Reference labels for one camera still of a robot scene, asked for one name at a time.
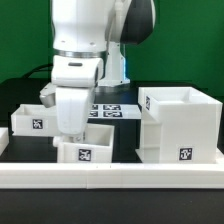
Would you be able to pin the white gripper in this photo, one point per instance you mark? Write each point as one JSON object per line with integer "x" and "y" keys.
{"x": 72, "y": 91}

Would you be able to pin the white front drawer box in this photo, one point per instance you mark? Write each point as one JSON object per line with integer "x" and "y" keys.
{"x": 96, "y": 147}

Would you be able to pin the white drawer box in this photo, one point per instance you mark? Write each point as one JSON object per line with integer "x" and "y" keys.
{"x": 96, "y": 147}
{"x": 34, "y": 120}

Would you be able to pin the white drawer cabinet frame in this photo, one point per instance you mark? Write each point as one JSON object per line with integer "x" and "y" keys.
{"x": 178, "y": 125}

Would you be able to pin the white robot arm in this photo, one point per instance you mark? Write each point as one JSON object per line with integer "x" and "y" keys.
{"x": 83, "y": 30}

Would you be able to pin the white rear drawer box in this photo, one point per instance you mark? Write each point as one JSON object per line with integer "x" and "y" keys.
{"x": 34, "y": 120}

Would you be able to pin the white fiducial marker sheet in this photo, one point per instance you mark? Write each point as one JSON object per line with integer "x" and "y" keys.
{"x": 115, "y": 111}

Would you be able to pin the white U-shaped border fence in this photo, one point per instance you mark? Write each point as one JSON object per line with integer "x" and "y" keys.
{"x": 111, "y": 175}

